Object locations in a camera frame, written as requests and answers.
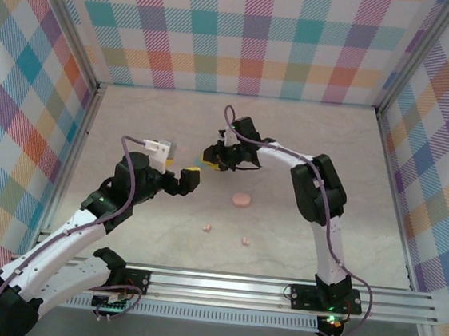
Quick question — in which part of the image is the pink earbud charging case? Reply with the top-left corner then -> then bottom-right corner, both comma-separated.
231,192 -> 253,210

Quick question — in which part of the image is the circuit board with blue light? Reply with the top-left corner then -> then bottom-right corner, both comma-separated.
90,293 -> 133,316

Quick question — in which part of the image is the circuit board with green light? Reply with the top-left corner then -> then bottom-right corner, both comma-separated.
314,313 -> 345,336

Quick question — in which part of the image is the thin black wire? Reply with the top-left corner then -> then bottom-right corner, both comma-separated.
232,159 -> 264,175

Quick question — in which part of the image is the aluminium frame rail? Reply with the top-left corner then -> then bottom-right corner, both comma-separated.
356,107 -> 439,292
35,77 -> 108,249

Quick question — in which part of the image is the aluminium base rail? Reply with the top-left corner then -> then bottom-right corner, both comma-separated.
34,251 -> 443,333

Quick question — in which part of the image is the white slotted cable duct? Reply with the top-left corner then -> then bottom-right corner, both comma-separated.
49,292 -> 320,335

